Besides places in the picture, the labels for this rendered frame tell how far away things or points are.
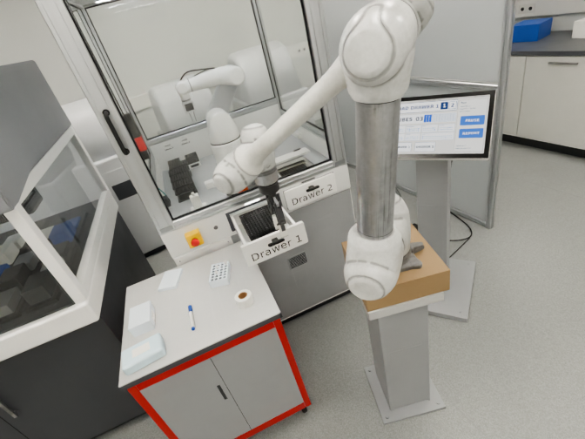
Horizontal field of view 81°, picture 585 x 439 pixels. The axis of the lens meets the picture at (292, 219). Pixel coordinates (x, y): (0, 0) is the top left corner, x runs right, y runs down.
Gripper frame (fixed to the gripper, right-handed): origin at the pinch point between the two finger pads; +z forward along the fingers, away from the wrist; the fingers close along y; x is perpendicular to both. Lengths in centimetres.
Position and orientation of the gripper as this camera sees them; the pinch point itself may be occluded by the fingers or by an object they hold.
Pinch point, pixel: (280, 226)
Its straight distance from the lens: 135.9
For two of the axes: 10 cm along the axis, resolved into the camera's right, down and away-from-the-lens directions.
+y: -3.5, -4.4, 8.2
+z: 2.1, 8.2, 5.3
